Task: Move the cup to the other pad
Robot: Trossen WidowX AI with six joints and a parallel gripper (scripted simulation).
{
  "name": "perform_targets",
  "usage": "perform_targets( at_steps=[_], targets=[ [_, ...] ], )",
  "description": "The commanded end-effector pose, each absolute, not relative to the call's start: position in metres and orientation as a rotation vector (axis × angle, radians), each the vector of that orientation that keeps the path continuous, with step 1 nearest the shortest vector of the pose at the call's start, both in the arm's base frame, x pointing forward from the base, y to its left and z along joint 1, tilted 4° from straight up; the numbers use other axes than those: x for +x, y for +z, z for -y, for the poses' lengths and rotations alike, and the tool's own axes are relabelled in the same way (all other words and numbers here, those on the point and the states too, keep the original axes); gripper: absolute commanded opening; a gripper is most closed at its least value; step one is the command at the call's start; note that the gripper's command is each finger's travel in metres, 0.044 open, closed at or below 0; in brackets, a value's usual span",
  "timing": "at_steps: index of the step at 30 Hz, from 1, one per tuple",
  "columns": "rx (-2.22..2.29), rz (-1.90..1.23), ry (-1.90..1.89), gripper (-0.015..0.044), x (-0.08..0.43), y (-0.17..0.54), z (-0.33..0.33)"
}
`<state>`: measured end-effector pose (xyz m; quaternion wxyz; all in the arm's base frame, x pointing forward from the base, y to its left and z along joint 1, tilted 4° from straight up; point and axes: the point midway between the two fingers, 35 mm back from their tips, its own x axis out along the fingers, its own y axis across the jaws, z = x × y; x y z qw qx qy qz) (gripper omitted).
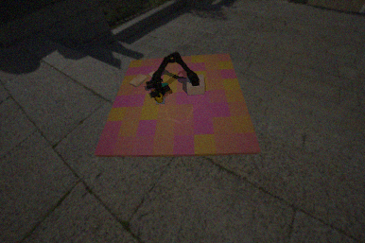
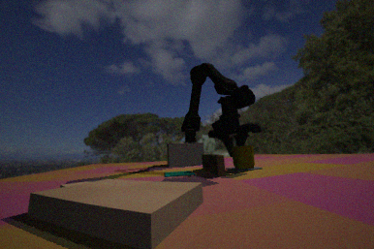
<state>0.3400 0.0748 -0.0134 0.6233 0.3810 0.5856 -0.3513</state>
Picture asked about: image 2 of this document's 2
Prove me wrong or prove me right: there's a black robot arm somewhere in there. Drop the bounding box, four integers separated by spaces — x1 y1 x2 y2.
181 63 256 143

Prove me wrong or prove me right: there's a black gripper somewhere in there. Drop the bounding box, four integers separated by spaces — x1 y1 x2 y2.
208 110 261 157

